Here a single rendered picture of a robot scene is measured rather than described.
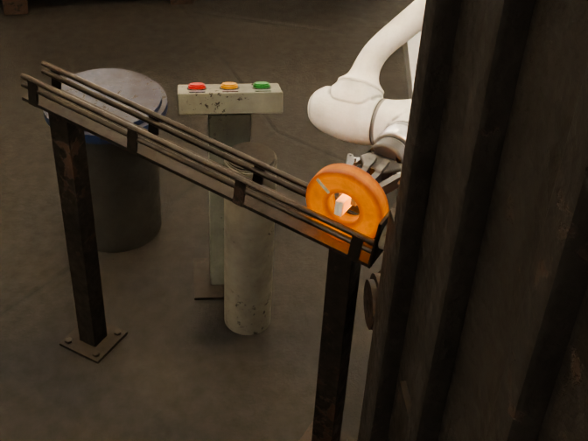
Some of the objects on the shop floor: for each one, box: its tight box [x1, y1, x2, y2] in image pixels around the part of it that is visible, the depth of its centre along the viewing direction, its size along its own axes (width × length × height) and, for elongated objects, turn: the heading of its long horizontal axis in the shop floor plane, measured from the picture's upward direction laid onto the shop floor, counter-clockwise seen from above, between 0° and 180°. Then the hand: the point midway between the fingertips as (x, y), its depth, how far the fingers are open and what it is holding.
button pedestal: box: [178, 83, 283, 300], centre depth 239 cm, size 16×24×62 cm, turn 93°
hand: (346, 199), depth 171 cm, fingers closed
